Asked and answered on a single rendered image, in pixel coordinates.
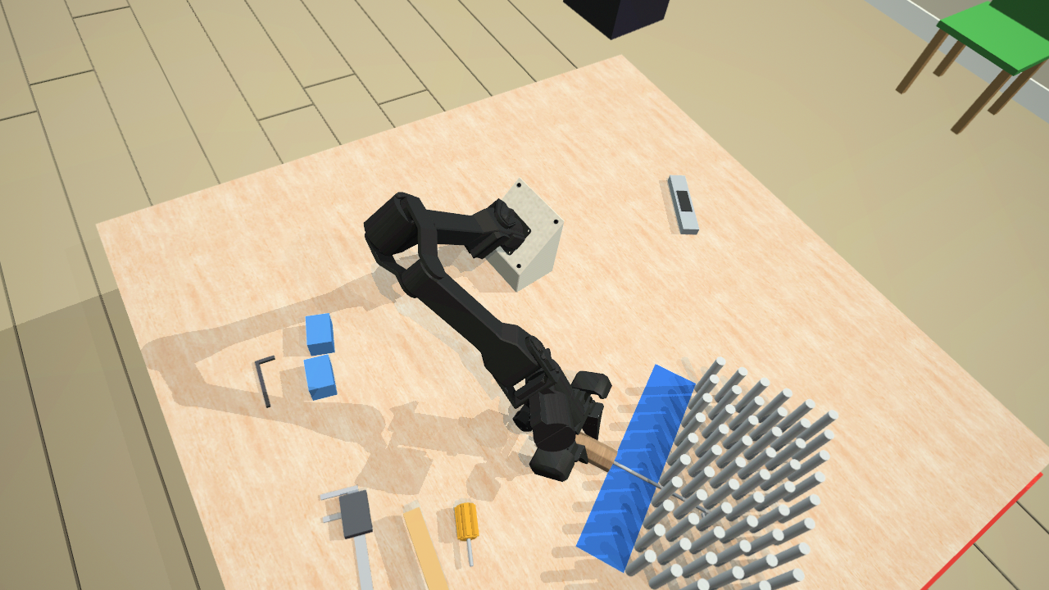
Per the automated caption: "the blue block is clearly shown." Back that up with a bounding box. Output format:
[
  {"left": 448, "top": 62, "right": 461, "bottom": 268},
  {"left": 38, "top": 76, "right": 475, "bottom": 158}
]
[
  {"left": 306, "top": 313, "right": 335, "bottom": 356},
  {"left": 304, "top": 354, "right": 338, "bottom": 401}
]

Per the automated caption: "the blue tape strip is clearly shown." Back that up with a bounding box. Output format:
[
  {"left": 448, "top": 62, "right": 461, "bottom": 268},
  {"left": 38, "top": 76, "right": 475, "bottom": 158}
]
[{"left": 576, "top": 364, "right": 695, "bottom": 573}]

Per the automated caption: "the yellow-handled screwdriver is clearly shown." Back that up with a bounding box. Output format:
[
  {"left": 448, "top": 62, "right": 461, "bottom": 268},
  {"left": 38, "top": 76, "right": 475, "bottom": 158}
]
[{"left": 455, "top": 502, "right": 479, "bottom": 566}]

